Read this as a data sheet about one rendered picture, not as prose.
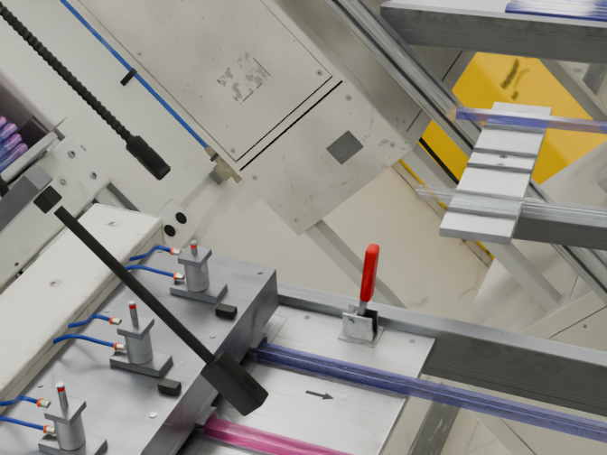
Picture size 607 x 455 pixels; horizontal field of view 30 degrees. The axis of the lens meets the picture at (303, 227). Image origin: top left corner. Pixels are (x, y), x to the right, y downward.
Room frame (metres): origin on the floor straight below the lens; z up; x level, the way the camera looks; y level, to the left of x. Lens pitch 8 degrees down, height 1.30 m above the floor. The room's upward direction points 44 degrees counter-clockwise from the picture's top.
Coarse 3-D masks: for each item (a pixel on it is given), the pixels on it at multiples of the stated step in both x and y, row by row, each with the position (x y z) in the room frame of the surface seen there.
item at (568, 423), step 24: (288, 360) 1.04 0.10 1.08; (312, 360) 1.03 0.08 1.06; (336, 360) 1.03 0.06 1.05; (384, 384) 1.00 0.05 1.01; (408, 384) 0.99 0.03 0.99; (432, 384) 0.99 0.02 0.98; (480, 408) 0.96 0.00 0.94; (504, 408) 0.95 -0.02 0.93; (528, 408) 0.95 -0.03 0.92; (576, 432) 0.92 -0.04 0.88; (600, 432) 0.91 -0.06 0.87
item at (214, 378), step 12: (216, 360) 0.75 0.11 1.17; (228, 360) 0.76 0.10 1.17; (204, 372) 0.76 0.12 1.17; (216, 372) 0.76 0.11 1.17; (228, 372) 0.75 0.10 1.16; (240, 372) 0.76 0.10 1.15; (216, 384) 0.76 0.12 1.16; (228, 384) 0.76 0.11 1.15; (240, 384) 0.75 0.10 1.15; (252, 384) 0.76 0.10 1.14; (228, 396) 0.76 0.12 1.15; (240, 396) 0.76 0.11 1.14; (252, 396) 0.75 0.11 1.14; (264, 396) 0.76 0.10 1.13; (240, 408) 0.76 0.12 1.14; (252, 408) 0.76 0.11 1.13
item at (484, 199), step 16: (416, 192) 1.15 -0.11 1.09; (432, 192) 1.14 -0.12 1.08; (448, 192) 1.13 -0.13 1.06; (464, 192) 1.13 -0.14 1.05; (480, 192) 1.13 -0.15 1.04; (496, 208) 1.12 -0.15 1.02; (512, 208) 1.11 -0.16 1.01; (528, 208) 1.10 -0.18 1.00; (544, 208) 1.10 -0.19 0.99; (560, 208) 1.09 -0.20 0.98; (576, 208) 1.09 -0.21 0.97; (592, 208) 1.08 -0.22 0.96
